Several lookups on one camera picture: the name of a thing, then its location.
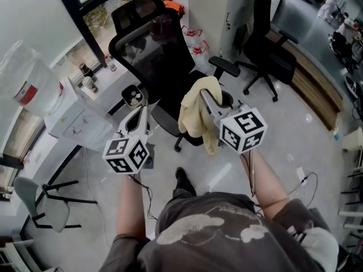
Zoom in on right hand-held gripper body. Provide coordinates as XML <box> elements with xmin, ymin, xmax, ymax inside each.
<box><xmin>212</xmin><ymin>100</ymin><xmax>269</xmax><ymax>155</ymax></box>

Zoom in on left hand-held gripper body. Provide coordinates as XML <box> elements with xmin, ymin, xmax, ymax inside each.
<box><xmin>102</xmin><ymin>131</ymin><xmax>155</xmax><ymax>175</ymax></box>

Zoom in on beige clothes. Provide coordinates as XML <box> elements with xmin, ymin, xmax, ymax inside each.
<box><xmin>178</xmin><ymin>75</ymin><xmax>223</xmax><ymax>156</ymax></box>

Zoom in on black mesh office chair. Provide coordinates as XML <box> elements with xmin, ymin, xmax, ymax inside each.
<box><xmin>108</xmin><ymin>0</ymin><xmax>242</xmax><ymax>153</ymax></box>

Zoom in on person's left forearm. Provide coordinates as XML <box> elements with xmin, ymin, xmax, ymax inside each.
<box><xmin>115</xmin><ymin>174</ymin><xmax>147</xmax><ymax>240</ymax></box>

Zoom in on person's right forearm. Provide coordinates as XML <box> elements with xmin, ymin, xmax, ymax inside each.
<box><xmin>240</xmin><ymin>148</ymin><xmax>290</xmax><ymax>220</ymax></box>

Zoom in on grey chair black legs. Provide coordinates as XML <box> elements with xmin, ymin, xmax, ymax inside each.
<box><xmin>13</xmin><ymin>176</ymin><xmax>99</xmax><ymax>233</ymax></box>

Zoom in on small white bin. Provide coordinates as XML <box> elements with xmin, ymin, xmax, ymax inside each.
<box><xmin>121</xmin><ymin>84</ymin><xmax>149</xmax><ymax>107</ymax></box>

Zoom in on white water dispenser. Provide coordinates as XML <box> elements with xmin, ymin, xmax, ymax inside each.
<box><xmin>44</xmin><ymin>76</ymin><xmax>114</xmax><ymax>152</ymax></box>

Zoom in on person's left shoe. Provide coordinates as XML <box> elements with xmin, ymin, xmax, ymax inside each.
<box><xmin>175</xmin><ymin>167</ymin><xmax>191</xmax><ymax>185</ymax></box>

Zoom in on small red-capped plastic bottle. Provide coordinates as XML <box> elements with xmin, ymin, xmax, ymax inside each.
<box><xmin>104</xmin><ymin>54</ymin><xmax>117</xmax><ymax>73</ymax></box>

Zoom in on dark thermos bottle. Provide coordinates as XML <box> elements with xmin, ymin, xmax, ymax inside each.
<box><xmin>78</xmin><ymin>62</ymin><xmax>94</xmax><ymax>79</ymax></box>

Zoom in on person's dark trousers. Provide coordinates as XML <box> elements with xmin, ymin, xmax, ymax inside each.
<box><xmin>172</xmin><ymin>180</ymin><xmax>197</xmax><ymax>198</ymax></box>

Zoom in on white power strip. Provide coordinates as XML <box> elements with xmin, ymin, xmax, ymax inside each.
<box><xmin>296</xmin><ymin>167</ymin><xmax>309</xmax><ymax>186</ymax></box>

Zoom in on low wooden platform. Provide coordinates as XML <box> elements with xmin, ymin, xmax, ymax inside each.
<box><xmin>266</xmin><ymin>28</ymin><xmax>344</xmax><ymax>131</ymax></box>

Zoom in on white metal cabinet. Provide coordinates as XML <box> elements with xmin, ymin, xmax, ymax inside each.
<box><xmin>187</xmin><ymin>0</ymin><xmax>258</xmax><ymax>59</ymax></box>

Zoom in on clear water jug red label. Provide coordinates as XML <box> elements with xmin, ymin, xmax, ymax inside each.
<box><xmin>0</xmin><ymin>40</ymin><xmax>65</xmax><ymax>117</ymax></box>

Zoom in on orange bag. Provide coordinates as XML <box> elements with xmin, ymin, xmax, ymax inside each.
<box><xmin>163</xmin><ymin>0</ymin><xmax>185</xmax><ymax>16</ymax></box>

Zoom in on beige box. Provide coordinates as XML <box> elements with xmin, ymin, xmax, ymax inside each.
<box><xmin>341</xmin><ymin>126</ymin><xmax>363</xmax><ymax>152</ymax></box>

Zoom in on person's grey printed shirt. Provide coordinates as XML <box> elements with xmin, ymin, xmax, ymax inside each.
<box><xmin>99</xmin><ymin>191</ymin><xmax>340</xmax><ymax>272</ymax></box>

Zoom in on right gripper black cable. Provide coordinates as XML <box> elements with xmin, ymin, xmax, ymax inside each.
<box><xmin>245</xmin><ymin>151</ymin><xmax>264</xmax><ymax>212</ymax></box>

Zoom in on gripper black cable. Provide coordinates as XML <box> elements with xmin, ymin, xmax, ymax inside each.
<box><xmin>245</xmin><ymin>151</ymin><xmax>264</xmax><ymax>212</ymax></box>
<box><xmin>132</xmin><ymin>174</ymin><xmax>158</xmax><ymax>220</ymax></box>

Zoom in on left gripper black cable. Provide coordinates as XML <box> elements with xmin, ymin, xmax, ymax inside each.
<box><xmin>132</xmin><ymin>174</ymin><xmax>158</xmax><ymax>220</ymax></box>

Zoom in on empty jug red handle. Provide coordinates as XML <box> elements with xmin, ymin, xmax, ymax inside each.
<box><xmin>181</xmin><ymin>25</ymin><xmax>204</xmax><ymax>44</ymax></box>
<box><xmin>190</xmin><ymin>40</ymin><xmax>212</xmax><ymax>73</ymax></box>

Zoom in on black floor cable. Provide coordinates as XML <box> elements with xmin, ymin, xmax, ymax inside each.
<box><xmin>288</xmin><ymin>171</ymin><xmax>319</xmax><ymax>209</ymax></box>

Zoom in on black window frame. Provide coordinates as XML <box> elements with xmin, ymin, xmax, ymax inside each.
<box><xmin>52</xmin><ymin>0</ymin><xmax>159</xmax><ymax>67</ymax></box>

